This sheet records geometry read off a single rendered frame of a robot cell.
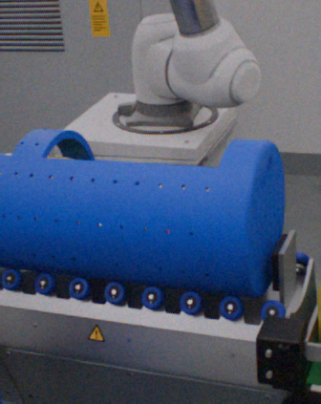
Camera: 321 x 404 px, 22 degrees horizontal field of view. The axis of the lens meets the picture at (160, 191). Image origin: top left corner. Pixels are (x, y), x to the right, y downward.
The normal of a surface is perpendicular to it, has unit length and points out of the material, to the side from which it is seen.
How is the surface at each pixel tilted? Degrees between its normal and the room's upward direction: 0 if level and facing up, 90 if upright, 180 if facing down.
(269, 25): 90
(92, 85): 90
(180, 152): 90
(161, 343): 71
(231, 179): 39
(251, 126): 90
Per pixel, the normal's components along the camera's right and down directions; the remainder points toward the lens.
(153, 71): -0.72, 0.33
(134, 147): -0.33, 0.39
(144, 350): -0.36, 0.06
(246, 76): 0.68, 0.36
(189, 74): -0.69, 0.54
